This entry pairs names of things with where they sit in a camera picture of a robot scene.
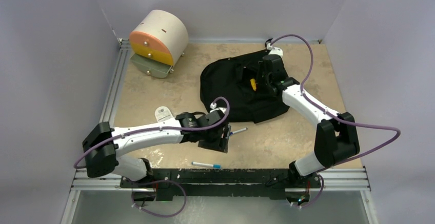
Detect black student backpack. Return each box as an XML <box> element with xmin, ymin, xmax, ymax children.
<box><xmin>200</xmin><ymin>49</ymin><xmax>289</xmax><ymax>124</ymax></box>

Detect cream round drawer cabinet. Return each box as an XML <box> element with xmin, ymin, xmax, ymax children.
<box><xmin>129</xmin><ymin>10</ymin><xmax>189</xmax><ymax>78</ymax></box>

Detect white oval label card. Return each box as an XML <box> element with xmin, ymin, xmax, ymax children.
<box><xmin>154</xmin><ymin>106</ymin><xmax>174</xmax><ymax>123</ymax></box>

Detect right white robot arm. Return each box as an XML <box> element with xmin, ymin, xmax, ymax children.
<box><xmin>256</xmin><ymin>54</ymin><xmax>360</xmax><ymax>187</ymax></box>

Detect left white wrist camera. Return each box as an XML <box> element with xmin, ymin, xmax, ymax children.
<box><xmin>209</xmin><ymin>103</ymin><xmax>227</xmax><ymax>114</ymax></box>

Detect white marker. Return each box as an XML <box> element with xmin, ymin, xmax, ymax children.
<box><xmin>191</xmin><ymin>161</ymin><xmax>221</xmax><ymax>169</ymax></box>
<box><xmin>230</xmin><ymin>127</ymin><xmax>248</xmax><ymax>136</ymax></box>

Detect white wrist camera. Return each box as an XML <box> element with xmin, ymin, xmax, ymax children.
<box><xmin>209</xmin><ymin>103</ymin><xmax>227</xmax><ymax>114</ymax></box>
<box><xmin>266</xmin><ymin>43</ymin><xmax>283</xmax><ymax>58</ymax></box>

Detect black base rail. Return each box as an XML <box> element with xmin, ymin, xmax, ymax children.
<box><xmin>120</xmin><ymin>169</ymin><xmax>322</xmax><ymax>201</ymax></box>

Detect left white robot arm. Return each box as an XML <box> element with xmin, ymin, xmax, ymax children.
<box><xmin>82</xmin><ymin>108</ymin><xmax>231</xmax><ymax>188</ymax></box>

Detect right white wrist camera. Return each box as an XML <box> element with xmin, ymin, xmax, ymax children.
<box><xmin>266</xmin><ymin>43</ymin><xmax>283</xmax><ymax>58</ymax></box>

